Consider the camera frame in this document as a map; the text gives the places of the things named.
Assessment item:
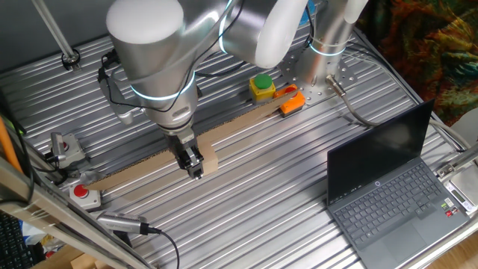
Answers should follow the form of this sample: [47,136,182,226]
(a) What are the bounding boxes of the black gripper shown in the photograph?
[163,126,206,182]

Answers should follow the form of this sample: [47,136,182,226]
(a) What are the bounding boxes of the wooden cube block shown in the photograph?
[196,143,220,177]

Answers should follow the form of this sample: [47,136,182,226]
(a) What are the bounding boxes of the brown cardboard board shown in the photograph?
[84,88,300,192]

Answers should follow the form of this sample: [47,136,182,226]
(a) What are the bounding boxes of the yellow box green button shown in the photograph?
[248,72,277,102]

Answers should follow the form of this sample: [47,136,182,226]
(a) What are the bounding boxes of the orange box red button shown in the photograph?
[273,84,306,118]

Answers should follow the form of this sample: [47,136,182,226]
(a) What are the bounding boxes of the grey box tall red button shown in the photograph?
[68,182,102,211]

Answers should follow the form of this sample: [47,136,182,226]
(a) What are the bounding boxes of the grey box flat red button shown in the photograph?
[47,132,87,170]

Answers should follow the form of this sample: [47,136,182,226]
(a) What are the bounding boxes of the brown cardboard box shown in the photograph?
[31,244,114,269]

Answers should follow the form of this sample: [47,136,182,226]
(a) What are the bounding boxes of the blue and white device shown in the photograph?
[297,0,317,27]

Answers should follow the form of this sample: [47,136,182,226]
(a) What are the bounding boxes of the orange pole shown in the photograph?
[0,115,24,173]

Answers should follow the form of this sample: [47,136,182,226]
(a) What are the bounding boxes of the silver pole with base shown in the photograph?
[31,0,82,72]

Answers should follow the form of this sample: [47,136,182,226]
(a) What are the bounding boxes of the dark grey laptop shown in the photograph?
[325,98,471,269]

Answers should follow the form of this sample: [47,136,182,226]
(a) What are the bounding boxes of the black keyboard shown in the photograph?
[0,211,37,269]

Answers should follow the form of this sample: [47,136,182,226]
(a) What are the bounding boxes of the colourful patterned cloth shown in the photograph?
[357,0,478,127]

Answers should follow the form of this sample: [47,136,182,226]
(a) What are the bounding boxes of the silver digital scale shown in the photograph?
[443,163,478,217]

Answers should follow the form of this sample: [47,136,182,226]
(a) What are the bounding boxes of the black camera cable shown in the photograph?
[146,226,181,269]

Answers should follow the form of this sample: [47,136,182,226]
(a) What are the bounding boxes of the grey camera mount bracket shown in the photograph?
[98,69,136,126]

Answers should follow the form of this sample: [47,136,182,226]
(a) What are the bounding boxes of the long black cable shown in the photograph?
[99,0,247,114]

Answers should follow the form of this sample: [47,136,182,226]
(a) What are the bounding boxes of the silver camera with cable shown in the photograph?
[96,211,151,236]

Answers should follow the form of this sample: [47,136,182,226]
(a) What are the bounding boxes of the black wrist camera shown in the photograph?
[96,48,121,84]

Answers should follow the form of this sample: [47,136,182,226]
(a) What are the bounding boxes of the small silver camera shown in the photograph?
[45,132,68,164]

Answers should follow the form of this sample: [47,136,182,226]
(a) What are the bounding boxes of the aluminium frame bar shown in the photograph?
[0,155,155,269]

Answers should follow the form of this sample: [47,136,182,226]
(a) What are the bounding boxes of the grey braided hose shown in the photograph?
[325,73,472,151]

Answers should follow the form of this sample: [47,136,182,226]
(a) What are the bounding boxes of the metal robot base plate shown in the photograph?
[276,47,359,106]

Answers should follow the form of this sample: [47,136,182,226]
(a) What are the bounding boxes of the metal corner bracket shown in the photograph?
[435,143,478,179]

